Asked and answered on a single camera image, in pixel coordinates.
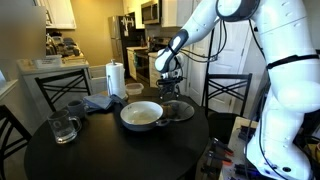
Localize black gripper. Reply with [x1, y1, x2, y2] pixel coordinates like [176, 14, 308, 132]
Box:
[156, 73, 183, 102]

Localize glass pot lid with knob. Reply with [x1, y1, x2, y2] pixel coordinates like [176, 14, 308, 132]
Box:
[161, 99, 196, 122]

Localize grey pot with white interior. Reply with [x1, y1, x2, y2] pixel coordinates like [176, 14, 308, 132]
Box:
[119, 100, 171, 132]

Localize black kitchen stove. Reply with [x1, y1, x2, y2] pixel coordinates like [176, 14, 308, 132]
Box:
[134, 36, 172, 84]

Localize white paper towel roll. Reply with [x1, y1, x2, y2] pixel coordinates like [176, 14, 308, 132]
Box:
[105, 59, 130, 102]

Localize black cross-back chair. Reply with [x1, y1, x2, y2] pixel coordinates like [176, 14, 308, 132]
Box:
[34, 68, 93, 113]
[0, 104, 33, 180]
[201, 72, 254, 145]

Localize white panel door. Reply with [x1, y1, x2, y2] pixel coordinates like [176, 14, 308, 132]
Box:
[185, 19, 268, 115]

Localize black refrigerator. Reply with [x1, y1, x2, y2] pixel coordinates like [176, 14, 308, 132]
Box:
[107, 12, 146, 80]

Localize blue folded cloth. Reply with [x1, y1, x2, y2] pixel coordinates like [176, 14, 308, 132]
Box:
[82, 93, 126, 113]

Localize steel microwave oven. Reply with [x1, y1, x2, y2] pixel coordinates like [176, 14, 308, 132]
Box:
[140, 0, 163, 25]

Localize black electronics box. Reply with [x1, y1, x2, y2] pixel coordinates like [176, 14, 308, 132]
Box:
[237, 124, 260, 143]

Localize light wooden side table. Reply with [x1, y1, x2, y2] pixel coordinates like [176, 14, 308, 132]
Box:
[218, 116, 264, 180]

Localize grey ceramic mug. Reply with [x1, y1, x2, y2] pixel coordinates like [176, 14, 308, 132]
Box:
[66, 99, 90, 120]

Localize clear glass mug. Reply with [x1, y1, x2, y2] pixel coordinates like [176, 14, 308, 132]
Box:
[47, 109, 83, 145]

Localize countertop kitchen appliances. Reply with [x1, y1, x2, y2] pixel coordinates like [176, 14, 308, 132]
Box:
[45, 32, 82, 58]

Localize white counter island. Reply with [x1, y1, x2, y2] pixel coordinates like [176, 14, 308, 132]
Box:
[16, 59, 92, 122]

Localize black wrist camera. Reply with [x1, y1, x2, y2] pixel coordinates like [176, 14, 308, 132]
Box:
[164, 76, 185, 85]

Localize orange handled black clamp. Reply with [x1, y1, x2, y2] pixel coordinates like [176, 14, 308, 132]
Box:
[207, 150, 233, 168]
[209, 137, 235, 157]

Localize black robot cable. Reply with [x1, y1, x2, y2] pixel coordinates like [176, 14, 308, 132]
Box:
[179, 18, 288, 180]

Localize white wall cabinet with handle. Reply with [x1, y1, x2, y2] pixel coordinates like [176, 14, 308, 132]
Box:
[45, 0, 77, 31]

